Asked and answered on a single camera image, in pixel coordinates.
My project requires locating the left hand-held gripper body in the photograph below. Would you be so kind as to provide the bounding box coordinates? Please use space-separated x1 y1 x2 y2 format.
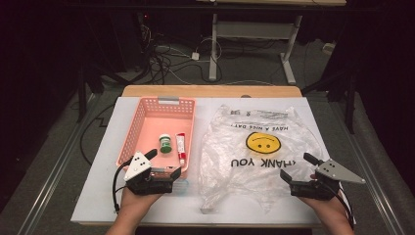
123 151 174 196

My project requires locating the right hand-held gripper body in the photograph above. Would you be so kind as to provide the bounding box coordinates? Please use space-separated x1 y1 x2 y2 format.
290 159 366 201

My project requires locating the green bottle with white cap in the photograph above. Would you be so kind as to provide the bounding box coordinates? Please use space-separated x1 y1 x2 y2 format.
159 133 173 154

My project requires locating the red and white tube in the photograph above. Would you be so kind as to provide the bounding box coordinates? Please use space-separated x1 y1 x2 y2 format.
175 132 188 165

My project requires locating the pink plastic basket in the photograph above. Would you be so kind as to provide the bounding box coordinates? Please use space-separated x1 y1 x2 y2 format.
115 96 197 180

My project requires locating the clear plastic bag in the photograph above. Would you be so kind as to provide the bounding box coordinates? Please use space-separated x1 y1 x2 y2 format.
198 104 325 214

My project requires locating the person's right hand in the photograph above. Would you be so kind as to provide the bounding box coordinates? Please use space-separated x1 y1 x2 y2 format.
298 195 348 220

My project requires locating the person's left hand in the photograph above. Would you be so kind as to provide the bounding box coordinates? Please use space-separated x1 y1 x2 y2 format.
120 188 162 216

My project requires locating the white board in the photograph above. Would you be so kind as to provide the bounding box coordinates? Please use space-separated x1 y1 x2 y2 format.
70 96 356 226

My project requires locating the black stand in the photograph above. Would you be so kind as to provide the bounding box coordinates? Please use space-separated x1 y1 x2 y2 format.
75 60 138 124
300 70 359 135

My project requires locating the wooden table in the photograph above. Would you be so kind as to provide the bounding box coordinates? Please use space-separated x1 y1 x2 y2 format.
77 84 346 229

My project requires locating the white power strip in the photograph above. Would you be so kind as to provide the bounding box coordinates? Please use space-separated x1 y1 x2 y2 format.
321 42 337 56

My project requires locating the white-framed desk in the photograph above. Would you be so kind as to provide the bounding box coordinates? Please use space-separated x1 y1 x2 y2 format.
195 0 347 86

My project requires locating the left hand-held gripper cable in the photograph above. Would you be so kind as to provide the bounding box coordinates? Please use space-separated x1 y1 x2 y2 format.
112 159 135 213

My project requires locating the hand-held gripper cable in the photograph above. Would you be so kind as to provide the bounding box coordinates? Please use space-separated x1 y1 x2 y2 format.
326 181 356 229
112 159 135 213

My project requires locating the right hand-held gripper cable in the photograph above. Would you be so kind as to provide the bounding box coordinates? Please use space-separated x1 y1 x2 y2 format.
326 181 356 229

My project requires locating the metal floor rail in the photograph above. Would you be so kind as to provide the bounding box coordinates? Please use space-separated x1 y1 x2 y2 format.
326 97 406 235
18 93 101 235

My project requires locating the black floor cable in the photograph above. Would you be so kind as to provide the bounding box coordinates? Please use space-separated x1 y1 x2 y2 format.
79 103 115 166

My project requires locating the tangle of floor cables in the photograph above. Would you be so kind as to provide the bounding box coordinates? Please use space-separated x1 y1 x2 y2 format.
138 13 224 86

